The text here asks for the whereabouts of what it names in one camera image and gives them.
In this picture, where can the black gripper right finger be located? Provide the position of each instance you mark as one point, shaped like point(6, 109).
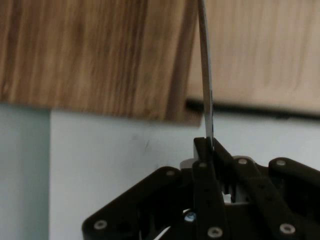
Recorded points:
point(270, 195)

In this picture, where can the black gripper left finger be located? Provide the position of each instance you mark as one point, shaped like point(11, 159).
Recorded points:
point(205, 190)

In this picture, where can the silver table knife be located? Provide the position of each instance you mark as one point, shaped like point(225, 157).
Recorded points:
point(207, 75)

